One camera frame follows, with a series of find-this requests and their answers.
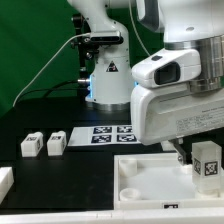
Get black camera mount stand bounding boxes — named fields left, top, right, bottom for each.
left=71, top=13, right=98, bottom=87

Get black cables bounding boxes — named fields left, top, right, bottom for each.
left=14, top=79, right=88, bottom=105

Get paper sheet with tag markers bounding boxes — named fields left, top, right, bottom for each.
left=68, top=125, right=139, bottom=146

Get white cable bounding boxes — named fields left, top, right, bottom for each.
left=12, top=32, right=92, bottom=108

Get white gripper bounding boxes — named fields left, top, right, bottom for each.
left=131, top=84, right=224, bottom=165

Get white square tabletop tray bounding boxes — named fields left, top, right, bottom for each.
left=113, top=153, right=224, bottom=210

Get white obstacle block left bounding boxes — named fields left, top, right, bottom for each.
left=0, top=167, right=14, bottom=204

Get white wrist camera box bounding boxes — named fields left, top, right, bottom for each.
left=132, top=49, right=201, bottom=89

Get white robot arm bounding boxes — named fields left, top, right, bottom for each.
left=67, top=0, right=224, bottom=145

